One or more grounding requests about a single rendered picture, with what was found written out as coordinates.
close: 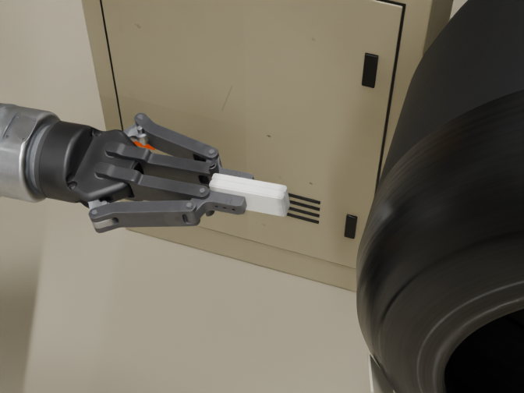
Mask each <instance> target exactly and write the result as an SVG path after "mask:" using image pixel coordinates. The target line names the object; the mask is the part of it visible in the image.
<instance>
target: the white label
mask: <svg viewBox="0 0 524 393"><path fill-rule="evenodd" d="M367 358H368V366H369V375H370V390H371V393H393V388H392V386H391V385H390V383H389V382H388V380H387V378H386V377H385V375H384V374H383V372H382V371H381V369H380V367H379V366H378V365H377V363H376V362H375V361H374V359H373V357H372V356H371V354H367Z"/></svg>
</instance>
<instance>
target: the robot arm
mask: <svg viewBox="0 0 524 393"><path fill-rule="evenodd" d="M134 120H135V123H134V124H132V125H131V126H130V127H128V128H127V129H125V130H123V131H122V130H120V129H113V130H109V131H100V130H99V129H95V128H94V127H92V126H88V125H83V124H78V123H73V122H65V121H61V120H60V118H59V117H58V116H57V115H56V114H55V113H53V112H49V111H45V110H40V109H35V108H26V107H21V106H18V105H15V104H9V103H7V104H3V103H0V197H7V198H11V199H16V200H23V201H27V202H31V203H38V202H41V201H43V200H45V199H46V198H50V199H54V200H61V201H65V202H70V203H75V204H76V203H81V204H82V205H83V206H85V207H87V208H90V211H89V213H88V215H89V217H90V219H91V222H92V224H93V226H94V229H95V231H96V232H97V233H103V232H108V231H111V230H113V229H116V228H133V227H183V226H197V225H198V224H199V223H200V218H201V217H202V216H203V215H204V214H206V216H207V217H209V216H211V215H213V214H214V212H215V211H220V212H225V213H230V214H237V215H239V214H244V213H245V210H248V211H256V212H260V213H265V214H273V215H277V216H282V217H285V216H287V213H288V209H289V207H290V201H289V194H288V190H287V187H286V186H283V185H278V184H274V183H269V182H261V181H257V180H254V177H253V175H251V174H250V173H248V172H239V171H235V170H231V169H226V168H223V167H222V165H221V159H220V156H219V153H218V149H217V148H215V147H212V146H210V145H207V144H205V143H202V142H200V141H198V140H195V139H192V138H190V137H187V136H184V135H182V134H181V133H177V132H175V131H173V130H170V129H167V128H165V127H163V126H159V125H158V124H155V123H154V122H153V121H152V120H151V119H150V118H149V117H148V116H147V115H146V114H144V113H142V112H141V113H138V114H136V115H135V117H134ZM133 141H136V142H138V143H141V144H142V145H144V146H145V145H147V144H149V145H150V146H152V147H153V148H155V149H157V150H159V151H162V152H164V153H166V154H170V155H171V156H168V155H163V154H155V153H152V152H151V151H150V150H148V149H145V148H140V147H138V146H137V145H136V144H135V143H134V142H133ZM208 188H209V189H211V190H209V189H208ZM122 199H125V200H132V201H123V202H116V201H119V200H122ZM143 200H147V201H143Z"/></svg>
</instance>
